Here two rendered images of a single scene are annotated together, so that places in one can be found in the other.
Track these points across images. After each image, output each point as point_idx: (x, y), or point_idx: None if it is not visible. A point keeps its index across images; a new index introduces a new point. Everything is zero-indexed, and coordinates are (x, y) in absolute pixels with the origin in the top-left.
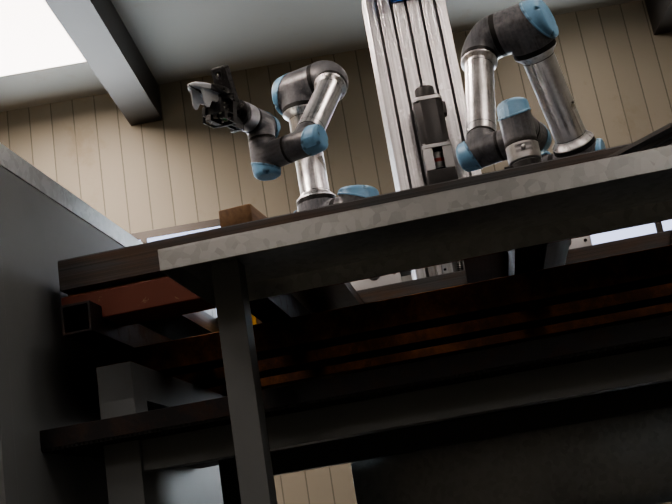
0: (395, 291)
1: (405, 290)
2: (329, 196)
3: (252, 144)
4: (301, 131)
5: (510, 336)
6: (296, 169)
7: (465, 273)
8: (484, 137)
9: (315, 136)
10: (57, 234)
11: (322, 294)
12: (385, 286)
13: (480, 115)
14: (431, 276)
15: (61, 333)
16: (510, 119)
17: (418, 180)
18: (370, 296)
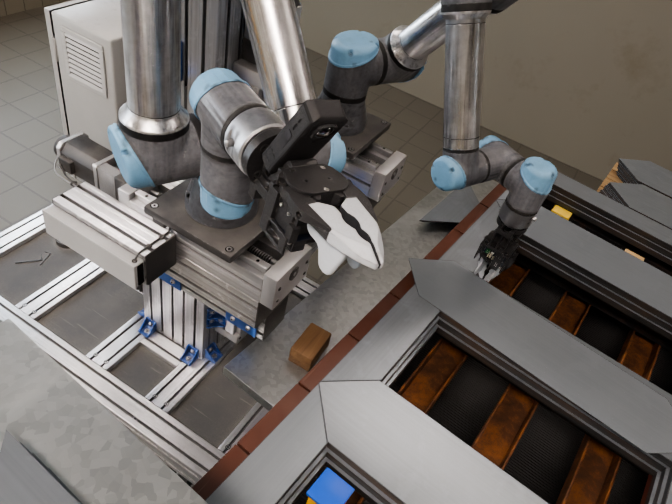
0: (402, 362)
1: (407, 357)
2: (189, 122)
3: (234, 172)
4: (326, 158)
5: (460, 367)
6: (134, 68)
7: (436, 316)
8: (480, 168)
9: (343, 168)
10: None
11: None
12: (397, 361)
13: (478, 131)
14: (421, 332)
15: None
16: (544, 196)
17: (235, 37)
18: (388, 379)
